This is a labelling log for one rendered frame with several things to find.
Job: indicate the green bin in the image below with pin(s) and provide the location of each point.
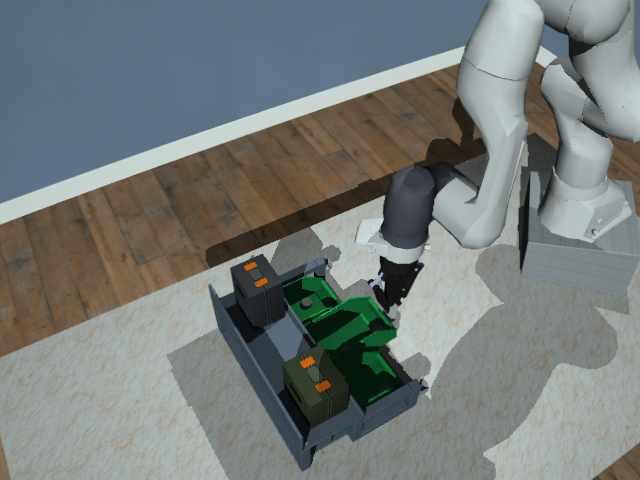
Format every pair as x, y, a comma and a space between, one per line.
348, 323
364, 372
323, 298

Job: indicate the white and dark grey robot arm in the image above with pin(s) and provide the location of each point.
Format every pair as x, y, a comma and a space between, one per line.
492, 78

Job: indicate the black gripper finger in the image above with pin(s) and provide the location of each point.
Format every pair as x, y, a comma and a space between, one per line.
386, 297
406, 287

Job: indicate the grey metal shelf rack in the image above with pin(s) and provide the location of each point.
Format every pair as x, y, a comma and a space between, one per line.
260, 354

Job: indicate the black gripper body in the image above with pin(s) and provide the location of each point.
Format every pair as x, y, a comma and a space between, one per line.
390, 269

